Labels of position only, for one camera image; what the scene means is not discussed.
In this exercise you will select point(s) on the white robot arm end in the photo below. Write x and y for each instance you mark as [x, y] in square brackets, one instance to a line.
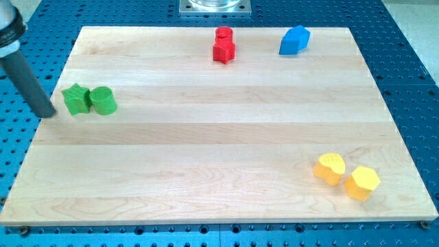
[12, 28]

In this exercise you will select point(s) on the light wooden board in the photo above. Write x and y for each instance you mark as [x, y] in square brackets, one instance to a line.
[195, 141]

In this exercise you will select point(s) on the red star block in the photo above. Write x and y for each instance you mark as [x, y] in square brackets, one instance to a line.
[223, 50]

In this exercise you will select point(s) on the red cylinder block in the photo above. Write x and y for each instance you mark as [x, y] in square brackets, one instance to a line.
[223, 34]

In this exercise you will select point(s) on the blue angular block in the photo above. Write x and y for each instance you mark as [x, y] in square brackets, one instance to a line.
[294, 40]

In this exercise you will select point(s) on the green cylinder block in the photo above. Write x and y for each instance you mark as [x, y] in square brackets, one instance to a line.
[103, 100]

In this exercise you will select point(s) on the yellow heart block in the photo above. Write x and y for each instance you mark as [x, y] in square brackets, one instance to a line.
[330, 167]

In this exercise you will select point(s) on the green star block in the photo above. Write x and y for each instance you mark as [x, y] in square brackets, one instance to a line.
[77, 100]

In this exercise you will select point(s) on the yellow hexagon block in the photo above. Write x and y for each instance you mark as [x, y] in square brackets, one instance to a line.
[361, 183]

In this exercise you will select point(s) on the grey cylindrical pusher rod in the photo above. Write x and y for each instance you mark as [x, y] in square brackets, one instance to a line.
[23, 78]

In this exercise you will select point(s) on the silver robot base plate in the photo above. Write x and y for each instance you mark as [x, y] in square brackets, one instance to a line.
[207, 7]

